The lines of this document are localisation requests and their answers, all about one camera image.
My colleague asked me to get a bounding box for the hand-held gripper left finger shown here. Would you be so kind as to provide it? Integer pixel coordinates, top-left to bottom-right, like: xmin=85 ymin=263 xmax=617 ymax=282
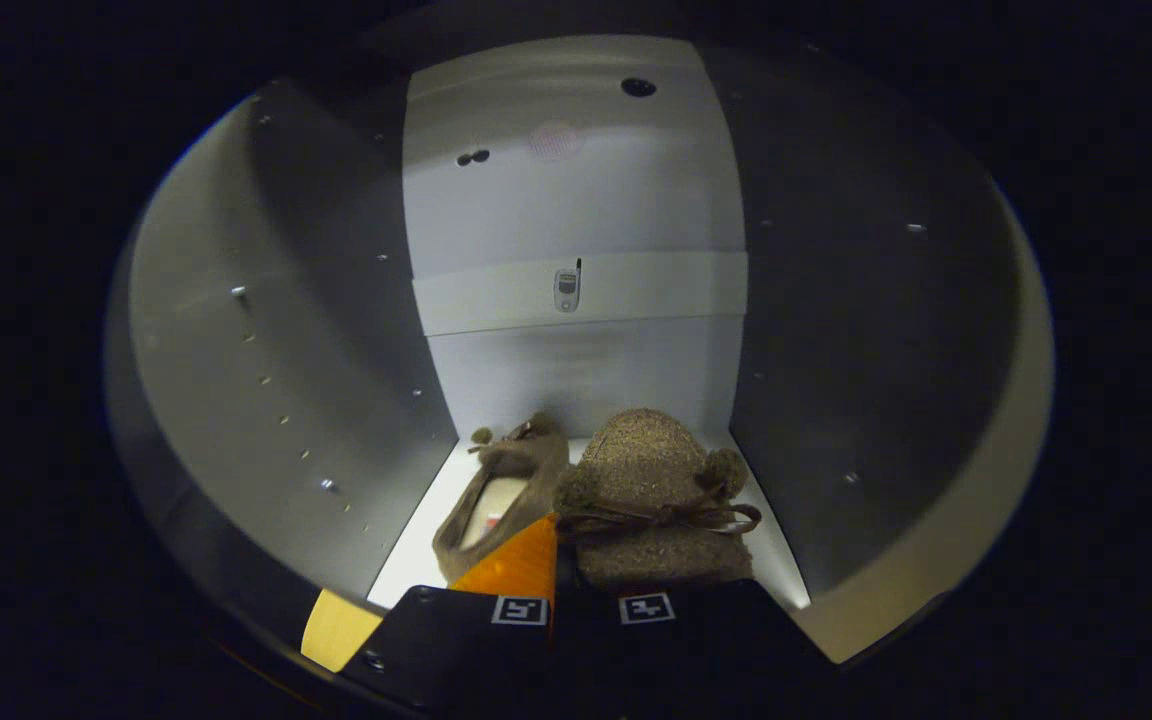
xmin=336 ymin=513 xmax=559 ymax=720

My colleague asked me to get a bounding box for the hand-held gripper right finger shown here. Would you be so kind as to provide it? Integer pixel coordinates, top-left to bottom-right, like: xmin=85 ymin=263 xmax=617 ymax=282
xmin=551 ymin=578 xmax=837 ymax=720

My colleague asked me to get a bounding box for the brown pom-pom shoe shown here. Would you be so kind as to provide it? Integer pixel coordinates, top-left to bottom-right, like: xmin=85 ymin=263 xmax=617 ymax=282
xmin=554 ymin=408 xmax=763 ymax=591
xmin=433 ymin=412 xmax=572 ymax=584

